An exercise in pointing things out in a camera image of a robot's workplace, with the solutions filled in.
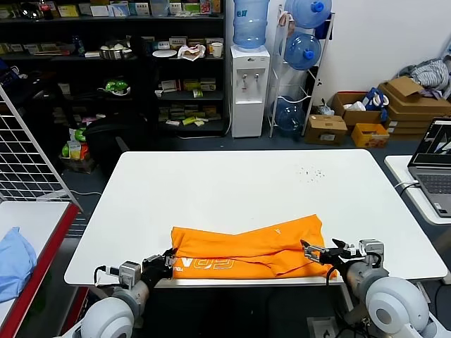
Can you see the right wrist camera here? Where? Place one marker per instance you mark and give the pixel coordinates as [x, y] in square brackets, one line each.
[370, 250]

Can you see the green packaged goods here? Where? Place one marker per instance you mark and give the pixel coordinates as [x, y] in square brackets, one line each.
[116, 86]

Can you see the white floor power strip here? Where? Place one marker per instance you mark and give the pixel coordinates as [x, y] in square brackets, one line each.
[322, 327]

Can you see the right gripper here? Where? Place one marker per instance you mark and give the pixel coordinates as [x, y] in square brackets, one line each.
[338, 258]

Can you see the yellow cardboard box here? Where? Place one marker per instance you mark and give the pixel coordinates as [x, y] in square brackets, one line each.
[370, 135]

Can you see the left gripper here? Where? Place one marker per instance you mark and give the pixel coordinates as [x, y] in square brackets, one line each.
[155, 269]

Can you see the white side table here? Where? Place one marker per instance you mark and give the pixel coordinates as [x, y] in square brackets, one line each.
[398, 169]

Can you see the blue water bottle lying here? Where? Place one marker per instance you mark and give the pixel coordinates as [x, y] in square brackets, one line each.
[301, 51]
[289, 114]
[308, 12]

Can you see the light blue cloth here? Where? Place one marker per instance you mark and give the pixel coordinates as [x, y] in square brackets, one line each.
[14, 264]

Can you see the pile of grey clothes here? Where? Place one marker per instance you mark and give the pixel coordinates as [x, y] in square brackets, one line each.
[430, 74]

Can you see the blue white bag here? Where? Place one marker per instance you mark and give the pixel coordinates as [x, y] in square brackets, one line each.
[375, 98]

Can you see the open brown cardboard box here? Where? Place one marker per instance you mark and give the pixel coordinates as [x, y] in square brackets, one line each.
[359, 116]

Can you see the orange t-shirt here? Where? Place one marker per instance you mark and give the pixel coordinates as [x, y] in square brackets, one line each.
[246, 250]

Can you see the white plate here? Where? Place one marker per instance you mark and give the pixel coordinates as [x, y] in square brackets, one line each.
[164, 53]

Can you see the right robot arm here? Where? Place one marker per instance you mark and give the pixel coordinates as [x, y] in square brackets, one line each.
[391, 303]

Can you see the basket of snack packs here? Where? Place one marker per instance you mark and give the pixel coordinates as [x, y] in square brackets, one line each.
[75, 151]

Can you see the white paper cup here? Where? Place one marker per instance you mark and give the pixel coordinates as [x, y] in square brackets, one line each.
[217, 49]

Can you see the cola bottle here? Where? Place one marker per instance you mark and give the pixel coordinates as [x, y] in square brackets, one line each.
[46, 8]

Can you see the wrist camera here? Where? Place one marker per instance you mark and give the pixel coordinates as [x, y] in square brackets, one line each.
[129, 274]
[370, 250]

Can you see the closed brown cardboard box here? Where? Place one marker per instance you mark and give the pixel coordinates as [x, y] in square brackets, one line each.
[326, 130]

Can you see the grey laptop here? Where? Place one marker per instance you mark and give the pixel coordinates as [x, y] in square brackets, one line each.
[435, 176]

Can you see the white bottle rack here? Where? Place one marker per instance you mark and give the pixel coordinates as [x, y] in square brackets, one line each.
[317, 88]

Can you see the black storage shelf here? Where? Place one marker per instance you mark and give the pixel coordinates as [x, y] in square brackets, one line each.
[148, 70]

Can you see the stack of flat cardboard boxes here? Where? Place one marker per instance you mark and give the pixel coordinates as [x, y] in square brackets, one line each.
[419, 112]

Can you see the red-edged white table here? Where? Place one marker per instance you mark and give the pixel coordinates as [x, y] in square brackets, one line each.
[42, 225]

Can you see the blue water bottle upright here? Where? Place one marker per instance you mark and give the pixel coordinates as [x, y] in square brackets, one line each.
[251, 24]

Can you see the white water dispenser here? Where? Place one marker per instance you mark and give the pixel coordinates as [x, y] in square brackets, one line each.
[249, 95]

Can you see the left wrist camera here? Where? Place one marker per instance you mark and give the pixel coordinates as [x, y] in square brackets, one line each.
[129, 274]

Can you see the metal bowl with buns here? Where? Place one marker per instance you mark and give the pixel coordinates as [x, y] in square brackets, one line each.
[114, 51]

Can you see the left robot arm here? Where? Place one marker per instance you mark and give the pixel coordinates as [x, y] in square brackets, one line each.
[112, 313]

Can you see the black office chair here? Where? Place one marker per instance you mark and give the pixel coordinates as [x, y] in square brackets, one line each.
[112, 137]

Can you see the white pink plastic bag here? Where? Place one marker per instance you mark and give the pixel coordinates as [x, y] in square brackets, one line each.
[190, 53]

